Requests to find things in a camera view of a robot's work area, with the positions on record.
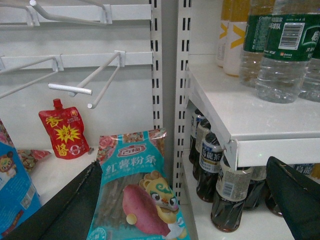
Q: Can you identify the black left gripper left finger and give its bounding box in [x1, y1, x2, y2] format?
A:
[4, 161, 102, 240]

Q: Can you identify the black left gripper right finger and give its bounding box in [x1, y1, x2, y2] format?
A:
[266, 156, 320, 240]

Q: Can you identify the green label water bottle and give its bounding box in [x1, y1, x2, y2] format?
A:
[255, 0, 320, 104]

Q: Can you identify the white metal upper shelf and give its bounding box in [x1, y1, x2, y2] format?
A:
[185, 54, 320, 168]

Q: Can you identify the far left water bottle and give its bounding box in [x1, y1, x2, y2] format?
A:
[239, 0, 275, 88]

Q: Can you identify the oolong tea bottle behind finger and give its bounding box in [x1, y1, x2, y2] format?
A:
[244, 166, 267, 210]

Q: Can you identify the blue snack bag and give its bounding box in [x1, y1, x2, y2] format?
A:
[0, 143, 42, 238]

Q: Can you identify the front oolong tea bottle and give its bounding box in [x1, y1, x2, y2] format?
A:
[210, 156, 253, 233]

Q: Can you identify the teal sweet potato noodle bag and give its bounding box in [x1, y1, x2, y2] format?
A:
[87, 128, 190, 240]

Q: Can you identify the floral snack bag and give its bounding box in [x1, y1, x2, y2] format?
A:
[0, 121, 52, 173]

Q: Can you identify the red sauce pouch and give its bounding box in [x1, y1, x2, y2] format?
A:
[38, 98, 90, 160]

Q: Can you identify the rear oolong tea bottle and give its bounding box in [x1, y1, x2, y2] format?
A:
[188, 108, 205, 164]

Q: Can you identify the white left peg hook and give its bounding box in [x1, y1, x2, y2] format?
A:
[0, 55, 64, 99]

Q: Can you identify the white double prong peg hook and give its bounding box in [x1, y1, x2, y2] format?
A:
[47, 50, 126, 110]

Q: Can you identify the rear white yellow drink bottle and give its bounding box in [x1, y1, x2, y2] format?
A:
[216, 0, 233, 68]

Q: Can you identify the white yellow drink bottle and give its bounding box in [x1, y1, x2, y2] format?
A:
[216, 0, 233, 68]
[222, 0, 250, 77]

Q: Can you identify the white upper peg hook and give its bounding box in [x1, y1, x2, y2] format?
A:
[29, 0, 113, 26]

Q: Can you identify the white slotted upright post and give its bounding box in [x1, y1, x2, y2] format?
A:
[149, 0, 192, 205]

